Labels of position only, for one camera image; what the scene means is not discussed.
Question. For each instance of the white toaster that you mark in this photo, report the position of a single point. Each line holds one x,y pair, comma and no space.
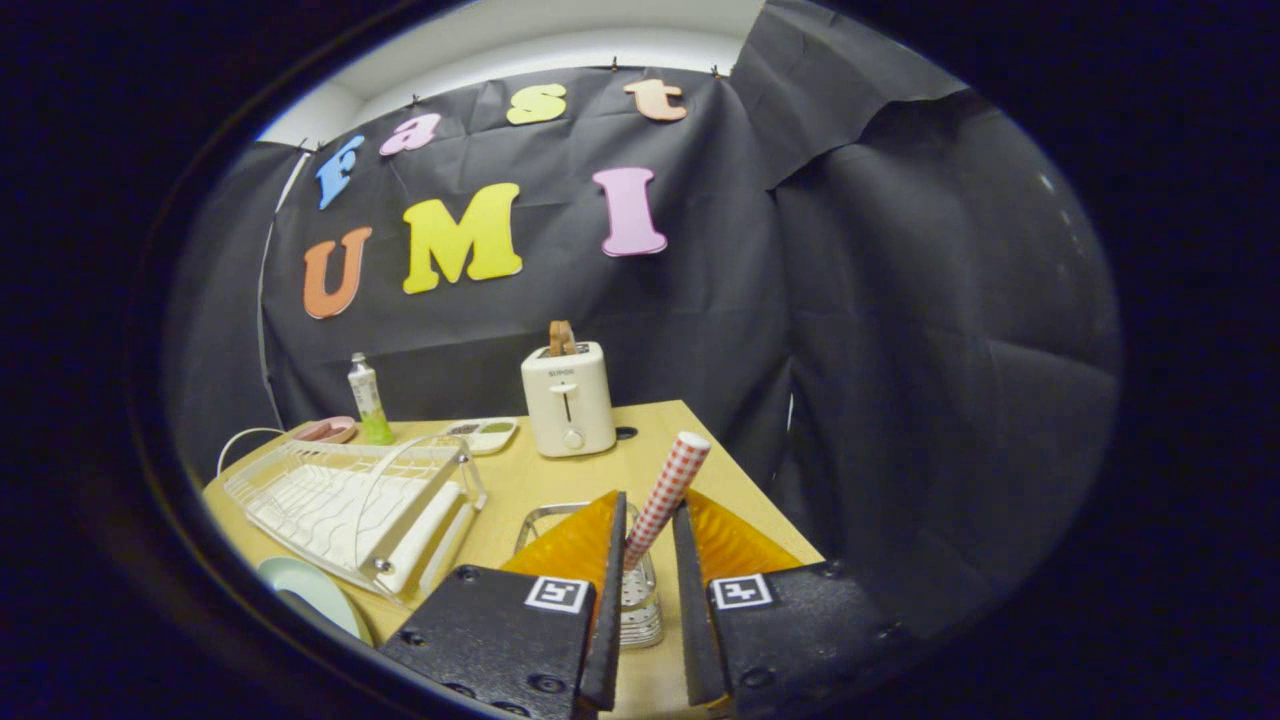
570,405

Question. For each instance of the pale green plate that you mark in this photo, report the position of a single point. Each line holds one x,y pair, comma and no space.
310,590

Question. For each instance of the white divided condiment tray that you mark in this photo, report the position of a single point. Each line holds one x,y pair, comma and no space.
485,437

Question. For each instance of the brown bread slice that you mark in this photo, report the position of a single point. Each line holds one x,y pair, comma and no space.
562,338

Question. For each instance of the clear bottle green liquid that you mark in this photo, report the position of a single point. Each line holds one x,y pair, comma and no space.
368,400

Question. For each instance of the pink dish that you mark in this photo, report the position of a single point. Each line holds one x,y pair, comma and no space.
328,431

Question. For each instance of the black backdrop cloth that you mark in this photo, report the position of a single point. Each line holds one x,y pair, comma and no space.
900,350

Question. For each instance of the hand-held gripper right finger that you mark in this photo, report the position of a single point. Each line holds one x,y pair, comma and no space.
800,640

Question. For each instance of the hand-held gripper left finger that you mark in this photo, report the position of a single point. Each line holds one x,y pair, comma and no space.
490,640

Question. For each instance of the white dish rack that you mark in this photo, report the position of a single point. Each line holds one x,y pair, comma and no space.
330,510

